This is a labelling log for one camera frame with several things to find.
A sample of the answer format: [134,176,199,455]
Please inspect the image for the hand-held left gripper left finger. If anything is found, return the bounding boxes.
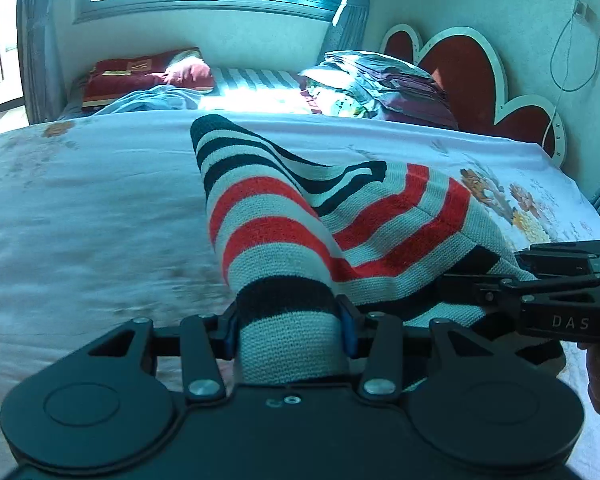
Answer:
[87,304,242,402]

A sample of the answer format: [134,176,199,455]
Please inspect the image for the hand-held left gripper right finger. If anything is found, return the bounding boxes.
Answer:
[336,294,507,403]

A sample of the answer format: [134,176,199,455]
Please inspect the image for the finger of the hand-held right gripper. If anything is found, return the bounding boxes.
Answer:
[514,245,597,276]
[435,272,600,308]

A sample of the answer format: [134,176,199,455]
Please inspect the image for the striped knit sweater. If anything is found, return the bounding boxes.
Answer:
[190,114,567,392]

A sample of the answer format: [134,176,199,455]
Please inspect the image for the white floral bed sheet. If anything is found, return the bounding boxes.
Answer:
[0,109,600,480]

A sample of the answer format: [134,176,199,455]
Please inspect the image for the heart-shaped red headboard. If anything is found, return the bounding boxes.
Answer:
[380,25,567,167]

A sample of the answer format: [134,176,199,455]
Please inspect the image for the stack of folded bedding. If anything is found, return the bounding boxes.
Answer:
[299,50,460,130]

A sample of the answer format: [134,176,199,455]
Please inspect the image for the light blue cloth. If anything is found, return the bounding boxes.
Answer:
[91,85,202,117]

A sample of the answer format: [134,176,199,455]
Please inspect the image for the striped mattress cover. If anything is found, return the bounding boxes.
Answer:
[200,67,327,111]

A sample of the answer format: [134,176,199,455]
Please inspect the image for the red pillow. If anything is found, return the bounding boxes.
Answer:
[82,47,203,110]

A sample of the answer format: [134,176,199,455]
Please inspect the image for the blue curtain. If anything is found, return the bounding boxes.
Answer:
[17,0,63,123]
[324,0,387,56]

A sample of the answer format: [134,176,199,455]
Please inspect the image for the thin wall cable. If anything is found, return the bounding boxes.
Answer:
[541,0,600,147]

